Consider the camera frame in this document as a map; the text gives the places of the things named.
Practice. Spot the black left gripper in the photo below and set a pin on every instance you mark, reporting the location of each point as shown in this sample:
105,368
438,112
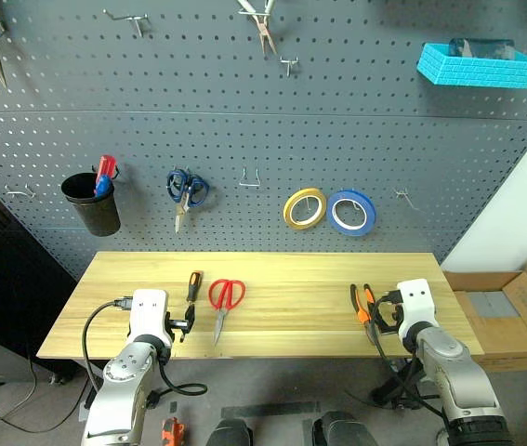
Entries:
175,324

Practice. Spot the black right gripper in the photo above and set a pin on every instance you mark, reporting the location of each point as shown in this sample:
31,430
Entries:
398,316

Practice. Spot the orange black pliers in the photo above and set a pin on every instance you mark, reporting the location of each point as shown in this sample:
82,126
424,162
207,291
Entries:
363,315

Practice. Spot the orange black screwdriver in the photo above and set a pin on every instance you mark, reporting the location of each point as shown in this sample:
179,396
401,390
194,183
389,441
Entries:
194,285

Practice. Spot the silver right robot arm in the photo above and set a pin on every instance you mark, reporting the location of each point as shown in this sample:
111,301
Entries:
449,371

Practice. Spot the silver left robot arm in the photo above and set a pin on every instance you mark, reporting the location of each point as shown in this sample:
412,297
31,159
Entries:
123,381

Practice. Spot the orange pipe wrench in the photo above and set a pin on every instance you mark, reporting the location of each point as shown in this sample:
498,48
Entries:
172,432

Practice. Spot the grey metal pegboard wall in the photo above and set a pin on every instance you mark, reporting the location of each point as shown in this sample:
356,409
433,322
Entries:
263,139

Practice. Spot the black table foot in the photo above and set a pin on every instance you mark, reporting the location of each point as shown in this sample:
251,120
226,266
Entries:
395,392

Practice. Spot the blue tape roll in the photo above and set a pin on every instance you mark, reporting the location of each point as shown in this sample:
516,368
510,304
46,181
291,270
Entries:
367,218

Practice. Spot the silver forked peg hook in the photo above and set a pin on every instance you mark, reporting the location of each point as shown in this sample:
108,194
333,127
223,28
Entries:
407,197

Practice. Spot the narrow dark rounded shape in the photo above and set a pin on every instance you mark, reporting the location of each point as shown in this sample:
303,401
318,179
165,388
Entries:
230,434

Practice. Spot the wide dark rounded shape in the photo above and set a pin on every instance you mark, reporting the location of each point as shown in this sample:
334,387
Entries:
344,429

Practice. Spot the yellow tape roll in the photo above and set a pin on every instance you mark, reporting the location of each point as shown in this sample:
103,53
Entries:
291,218

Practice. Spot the open cardboard box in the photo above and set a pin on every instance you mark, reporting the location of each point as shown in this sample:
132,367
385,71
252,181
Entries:
518,344

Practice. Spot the black round cup holder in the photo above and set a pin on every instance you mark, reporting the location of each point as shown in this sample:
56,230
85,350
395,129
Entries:
93,213

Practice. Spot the silver loop peg hook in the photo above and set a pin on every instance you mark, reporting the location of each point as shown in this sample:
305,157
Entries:
249,182

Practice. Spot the black cabinet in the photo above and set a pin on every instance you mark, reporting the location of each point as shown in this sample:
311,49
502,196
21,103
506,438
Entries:
7,279

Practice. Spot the blue brick pattern basket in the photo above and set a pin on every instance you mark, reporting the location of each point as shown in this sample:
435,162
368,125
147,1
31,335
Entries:
477,69

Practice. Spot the small silver peg hook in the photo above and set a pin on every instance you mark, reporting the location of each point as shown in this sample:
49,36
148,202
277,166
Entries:
289,65

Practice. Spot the long silver double peg hook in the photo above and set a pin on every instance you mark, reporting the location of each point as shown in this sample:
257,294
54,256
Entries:
135,19

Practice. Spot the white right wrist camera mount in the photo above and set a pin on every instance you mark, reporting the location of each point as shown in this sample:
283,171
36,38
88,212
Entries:
416,302

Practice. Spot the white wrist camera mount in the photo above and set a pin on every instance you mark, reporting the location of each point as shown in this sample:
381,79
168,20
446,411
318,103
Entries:
416,302
149,316

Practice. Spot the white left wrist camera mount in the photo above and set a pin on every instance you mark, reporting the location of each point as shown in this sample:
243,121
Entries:
149,316

